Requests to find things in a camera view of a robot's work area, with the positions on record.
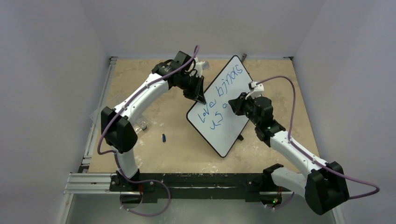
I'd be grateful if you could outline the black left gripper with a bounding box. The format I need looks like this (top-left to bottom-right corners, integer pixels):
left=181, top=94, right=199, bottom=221
left=179, top=73, right=205, bottom=105

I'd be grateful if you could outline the black framed whiteboard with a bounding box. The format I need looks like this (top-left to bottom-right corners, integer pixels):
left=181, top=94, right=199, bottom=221
left=186, top=55, right=252, bottom=158

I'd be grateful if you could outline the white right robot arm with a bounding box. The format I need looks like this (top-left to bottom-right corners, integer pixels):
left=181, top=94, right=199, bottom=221
left=228, top=92, right=350, bottom=215

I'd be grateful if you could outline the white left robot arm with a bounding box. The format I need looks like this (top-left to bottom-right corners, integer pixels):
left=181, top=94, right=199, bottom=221
left=97, top=51, right=209, bottom=191

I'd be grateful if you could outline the black base beam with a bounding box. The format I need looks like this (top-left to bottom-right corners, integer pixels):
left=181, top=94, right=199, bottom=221
left=109, top=164, right=290, bottom=205

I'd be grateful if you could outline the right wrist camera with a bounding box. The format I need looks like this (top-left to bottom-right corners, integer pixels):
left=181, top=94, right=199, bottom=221
left=245, top=81, right=264, bottom=99

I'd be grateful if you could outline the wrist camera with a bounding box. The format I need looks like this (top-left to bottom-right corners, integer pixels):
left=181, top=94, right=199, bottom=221
left=192, top=57, right=210, bottom=77
left=245, top=81, right=264, bottom=99

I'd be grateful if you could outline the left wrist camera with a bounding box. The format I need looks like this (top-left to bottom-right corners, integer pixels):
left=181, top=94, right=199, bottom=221
left=192, top=57, right=210, bottom=77

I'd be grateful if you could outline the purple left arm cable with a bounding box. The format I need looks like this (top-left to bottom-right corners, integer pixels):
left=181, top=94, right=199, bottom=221
left=97, top=45, right=201, bottom=180

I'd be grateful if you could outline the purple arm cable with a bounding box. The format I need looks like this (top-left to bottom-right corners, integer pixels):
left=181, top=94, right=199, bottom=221
left=97, top=45, right=201, bottom=180
left=256, top=76, right=380, bottom=198

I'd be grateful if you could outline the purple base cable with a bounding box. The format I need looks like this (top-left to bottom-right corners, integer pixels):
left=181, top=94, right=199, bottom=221
left=120, top=179, right=172, bottom=217

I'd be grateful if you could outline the aluminium frame rail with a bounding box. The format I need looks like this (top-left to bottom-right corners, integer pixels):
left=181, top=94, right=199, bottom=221
left=64, top=56, right=118, bottom=195

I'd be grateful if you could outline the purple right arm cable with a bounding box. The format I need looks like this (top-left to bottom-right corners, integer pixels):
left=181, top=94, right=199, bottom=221
left=256, top=76, right=380, bottom=198

